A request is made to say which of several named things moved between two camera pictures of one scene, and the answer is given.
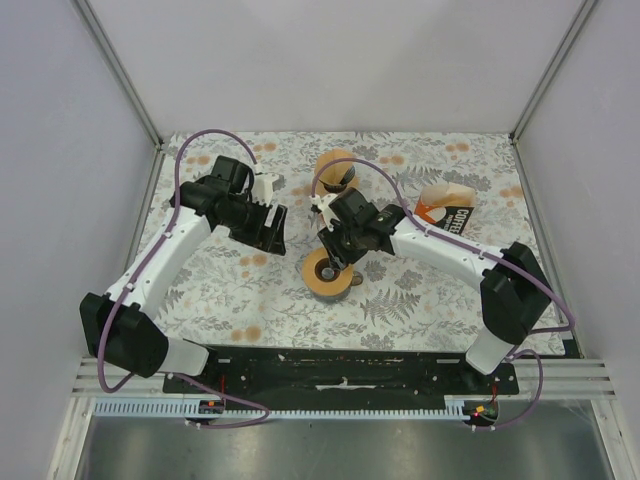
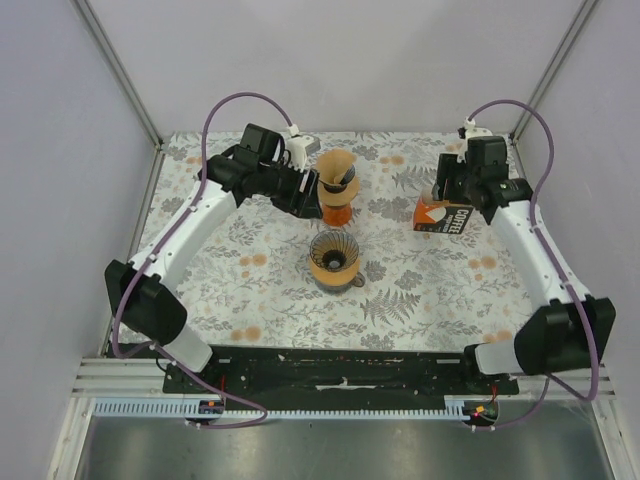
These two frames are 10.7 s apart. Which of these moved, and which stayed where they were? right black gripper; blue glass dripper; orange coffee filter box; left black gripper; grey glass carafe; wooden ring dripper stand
Moved: left black gripper; grey glass carafe; right black gripper
Stayed: orange coffee filter box; wooden ring dripper stand; blue glass dripper
